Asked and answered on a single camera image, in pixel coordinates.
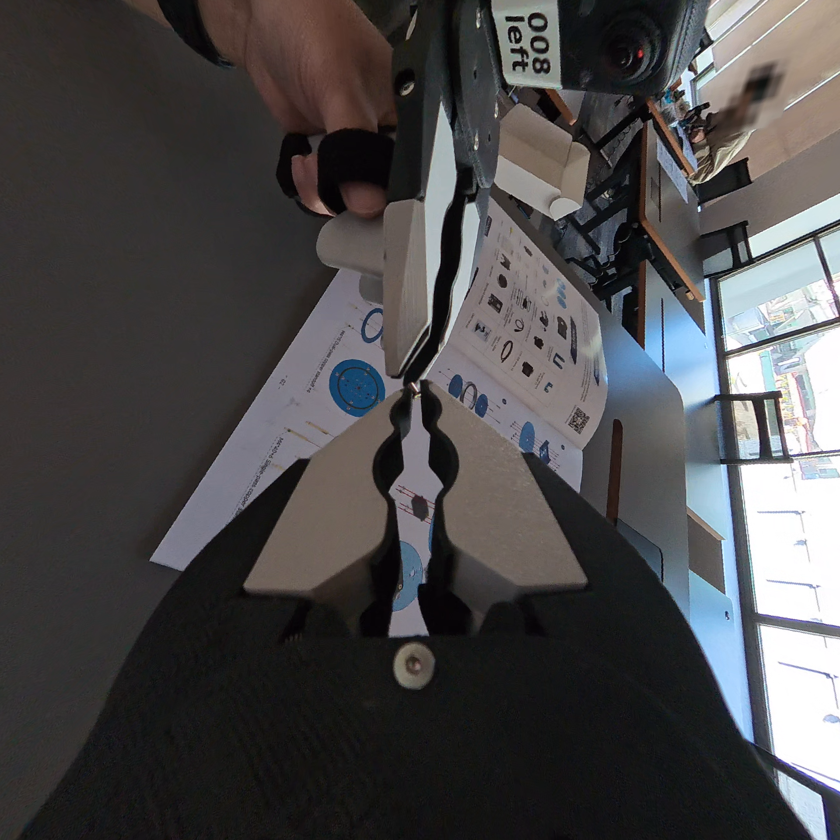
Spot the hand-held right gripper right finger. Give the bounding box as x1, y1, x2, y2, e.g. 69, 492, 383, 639
419, 379, 588, 634

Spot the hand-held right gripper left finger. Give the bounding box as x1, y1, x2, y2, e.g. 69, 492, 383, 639
245, 390, 413, 636

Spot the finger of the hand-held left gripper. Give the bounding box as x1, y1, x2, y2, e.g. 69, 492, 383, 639
412, 189, 491, 383
316, 121, 462, 380

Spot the wood-edged black office desk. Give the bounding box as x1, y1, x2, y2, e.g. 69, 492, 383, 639
638, 98, 710, 304

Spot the person's left hand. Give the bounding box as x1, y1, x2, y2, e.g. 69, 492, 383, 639
197, 0, 401, 222

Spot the open instruction booklet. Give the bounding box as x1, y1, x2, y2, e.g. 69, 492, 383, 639
150, 190, 610, 639

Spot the black swivel office chair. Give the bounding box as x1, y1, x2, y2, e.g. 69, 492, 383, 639
554, 98, 654, 293

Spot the black slat-back chair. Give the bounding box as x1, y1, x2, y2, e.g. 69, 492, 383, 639
714, 389, 796, 466
697, 218, 757, 278

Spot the large grid window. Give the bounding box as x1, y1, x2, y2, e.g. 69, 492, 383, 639
712, 223, 840, 795

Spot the black wristwatch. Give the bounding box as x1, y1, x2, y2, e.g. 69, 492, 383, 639
156, 0, 238, 70

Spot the black desk cable hatch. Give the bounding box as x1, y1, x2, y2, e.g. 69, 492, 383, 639
616, 515, 665, 581

